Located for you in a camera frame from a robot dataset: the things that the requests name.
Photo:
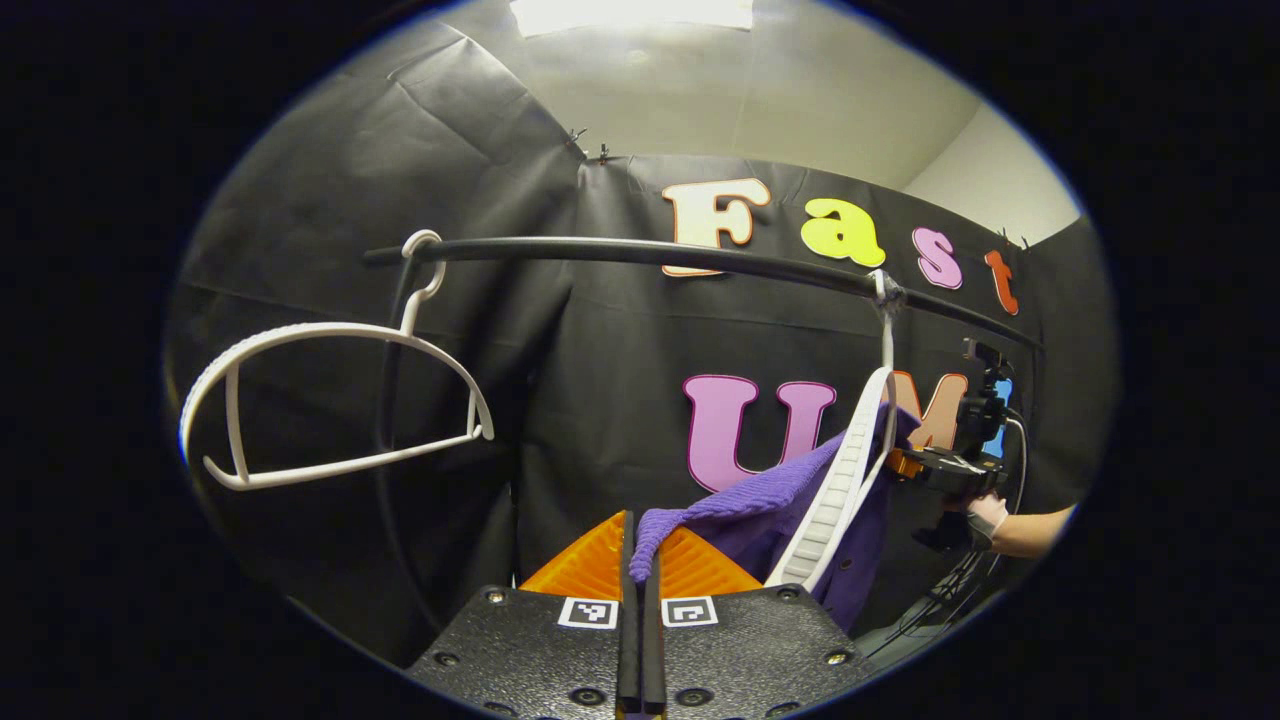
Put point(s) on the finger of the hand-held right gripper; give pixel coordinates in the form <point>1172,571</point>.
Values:
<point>935,462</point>

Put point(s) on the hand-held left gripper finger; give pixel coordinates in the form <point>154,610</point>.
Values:
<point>628,650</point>
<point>652,650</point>

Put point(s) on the white hanger with taped hook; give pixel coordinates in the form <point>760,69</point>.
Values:
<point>840,490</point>

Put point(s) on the purple ribbed shirt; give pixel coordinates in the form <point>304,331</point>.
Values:
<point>760,500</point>

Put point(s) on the white plastic hanger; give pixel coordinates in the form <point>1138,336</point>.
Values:
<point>330,328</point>

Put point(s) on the black backdrop cloth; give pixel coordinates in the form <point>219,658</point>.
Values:
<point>600,400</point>

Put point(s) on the ceiling light panel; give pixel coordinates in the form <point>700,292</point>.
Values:
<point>630,15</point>

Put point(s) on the black clothes rail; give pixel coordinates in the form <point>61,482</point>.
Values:
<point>600,248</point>

